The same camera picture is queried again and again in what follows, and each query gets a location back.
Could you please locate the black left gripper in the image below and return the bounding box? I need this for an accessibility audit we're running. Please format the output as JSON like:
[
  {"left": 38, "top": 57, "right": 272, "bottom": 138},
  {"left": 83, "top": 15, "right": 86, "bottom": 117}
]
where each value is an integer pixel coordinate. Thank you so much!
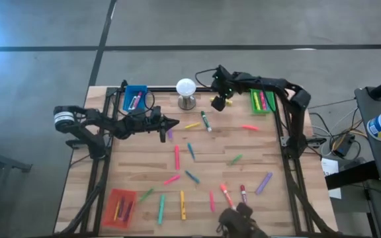
[{"left": 146, "top": 105, "right": 180, "bottom": 143}]

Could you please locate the green Expo marker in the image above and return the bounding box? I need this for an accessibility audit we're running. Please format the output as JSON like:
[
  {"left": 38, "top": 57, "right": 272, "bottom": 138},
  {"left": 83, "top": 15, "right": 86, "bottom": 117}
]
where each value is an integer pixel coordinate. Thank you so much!
[{"left": 200, "top": 110, "right": 213, "bottom": 133}]

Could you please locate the pink Expo marker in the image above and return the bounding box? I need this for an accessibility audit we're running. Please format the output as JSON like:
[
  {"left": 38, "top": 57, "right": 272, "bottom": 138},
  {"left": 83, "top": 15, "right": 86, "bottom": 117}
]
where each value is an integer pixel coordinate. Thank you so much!
[{"left": 132, "top": 91, "right": 143, "bottom": 110}]

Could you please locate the green highlighter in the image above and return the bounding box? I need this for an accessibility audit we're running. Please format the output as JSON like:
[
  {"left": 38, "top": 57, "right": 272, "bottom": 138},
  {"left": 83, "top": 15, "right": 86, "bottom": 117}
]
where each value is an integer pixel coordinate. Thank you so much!
[
  {"left": 139, "top": 188, "right": 155, "bottom": 203},
  {"left": 229, "top": 153, "right": 243, "bottom": 166}
]

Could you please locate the teal highlighter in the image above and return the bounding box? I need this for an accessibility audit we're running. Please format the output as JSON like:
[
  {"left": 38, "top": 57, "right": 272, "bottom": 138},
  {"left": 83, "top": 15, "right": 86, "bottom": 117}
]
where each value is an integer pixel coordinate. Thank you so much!
[{"left": 157, "top": 194, "right": 166, "bottom": 225}]

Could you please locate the yellow highlighter with black print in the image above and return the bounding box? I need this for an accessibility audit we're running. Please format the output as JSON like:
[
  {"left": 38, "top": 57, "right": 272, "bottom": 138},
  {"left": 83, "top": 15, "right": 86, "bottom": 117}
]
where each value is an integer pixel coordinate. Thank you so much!
[{"left": 179, "top": 190, "right": 187, "bottom": 221}]

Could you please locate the orange Expo marker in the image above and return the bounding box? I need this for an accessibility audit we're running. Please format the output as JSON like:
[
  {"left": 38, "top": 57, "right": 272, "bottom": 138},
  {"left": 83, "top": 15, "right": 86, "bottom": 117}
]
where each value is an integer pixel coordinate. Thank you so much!
[{"left": 219, "top": 183, "right": 237, "bottom": 210}]

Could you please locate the light purple highlighter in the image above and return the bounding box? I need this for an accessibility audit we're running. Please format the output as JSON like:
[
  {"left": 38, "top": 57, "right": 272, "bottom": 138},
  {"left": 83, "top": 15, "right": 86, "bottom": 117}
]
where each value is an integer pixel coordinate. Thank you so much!
[{"left": 255, "top": 171, "right": 273, "bottom": 196}]

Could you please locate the white globe lamp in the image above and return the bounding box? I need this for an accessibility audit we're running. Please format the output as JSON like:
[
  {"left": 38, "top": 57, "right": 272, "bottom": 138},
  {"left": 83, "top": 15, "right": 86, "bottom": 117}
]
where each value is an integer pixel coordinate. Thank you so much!
[{"left": 175, "top": 77, "right": 197, "bottom": 111}]

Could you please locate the blue plastic basket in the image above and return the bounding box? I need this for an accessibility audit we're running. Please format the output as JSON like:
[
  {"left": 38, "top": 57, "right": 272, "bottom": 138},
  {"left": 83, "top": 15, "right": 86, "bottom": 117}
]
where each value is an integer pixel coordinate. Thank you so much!
[{"left": 122, "top": 84, "right": 149, "bottom": 114}]

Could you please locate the green plastic basket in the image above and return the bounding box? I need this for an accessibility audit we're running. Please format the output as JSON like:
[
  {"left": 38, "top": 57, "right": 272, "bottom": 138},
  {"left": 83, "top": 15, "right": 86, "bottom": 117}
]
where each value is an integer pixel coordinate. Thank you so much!
[{"left": 249, "top": 88, "right": 276, "bottom": 115}]

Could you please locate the orange plastic basket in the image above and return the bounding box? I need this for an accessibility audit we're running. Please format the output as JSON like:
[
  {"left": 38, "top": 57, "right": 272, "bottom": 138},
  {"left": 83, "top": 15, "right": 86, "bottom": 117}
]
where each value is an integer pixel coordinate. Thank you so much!
[{"left": 101, "top": 188, "right": 138, "bottom": 229}]

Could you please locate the white paper sheet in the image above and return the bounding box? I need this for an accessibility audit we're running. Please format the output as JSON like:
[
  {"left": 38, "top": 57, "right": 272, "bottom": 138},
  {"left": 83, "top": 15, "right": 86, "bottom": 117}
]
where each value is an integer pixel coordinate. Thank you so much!
[{"left": 320, "top": 157, "right": 340, "bottom": 179}]

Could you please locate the black power adapter box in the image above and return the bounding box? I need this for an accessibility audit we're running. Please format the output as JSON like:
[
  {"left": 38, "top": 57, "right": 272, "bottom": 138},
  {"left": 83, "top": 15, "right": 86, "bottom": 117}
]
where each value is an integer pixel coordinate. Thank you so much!
[{"left": 330, "top": 133, "right": 357, "bottom": 159}]

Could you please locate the grey stand tray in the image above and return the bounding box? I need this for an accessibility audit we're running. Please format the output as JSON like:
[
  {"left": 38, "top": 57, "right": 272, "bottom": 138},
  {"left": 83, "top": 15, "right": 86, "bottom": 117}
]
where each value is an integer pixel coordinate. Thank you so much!
[{"left": 354, "top": 85, "right": 381, "bottom": 185}]

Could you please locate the black cart bar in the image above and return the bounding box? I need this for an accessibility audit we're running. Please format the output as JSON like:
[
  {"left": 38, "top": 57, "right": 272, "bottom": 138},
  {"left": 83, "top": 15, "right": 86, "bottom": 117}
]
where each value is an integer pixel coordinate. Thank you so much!
[{"left": 324, "top": 161, "right": 381, "bottom": 192}]

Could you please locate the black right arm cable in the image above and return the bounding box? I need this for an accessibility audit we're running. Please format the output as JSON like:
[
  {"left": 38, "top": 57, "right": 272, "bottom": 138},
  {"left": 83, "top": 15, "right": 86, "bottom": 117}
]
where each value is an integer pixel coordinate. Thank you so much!
[{"left": 194, "top": 67, "right": 218, "bottom": 89}]

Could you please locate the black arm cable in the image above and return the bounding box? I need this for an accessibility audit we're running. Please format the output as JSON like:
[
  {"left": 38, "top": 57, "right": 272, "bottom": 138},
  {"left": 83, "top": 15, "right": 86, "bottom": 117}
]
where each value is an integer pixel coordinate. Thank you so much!
[
  {"left": 116, "top": 89, "right": 157, "bottom": 117},
  {"left": 194, "top": 67, "right": 218, "bottom": 89}
]

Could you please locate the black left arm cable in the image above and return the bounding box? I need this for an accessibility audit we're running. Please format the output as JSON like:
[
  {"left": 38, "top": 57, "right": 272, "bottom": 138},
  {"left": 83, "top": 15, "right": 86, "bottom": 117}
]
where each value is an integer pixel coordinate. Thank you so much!
[{"left": 116, "top": 89, "right": 157, "bottom": 117}]

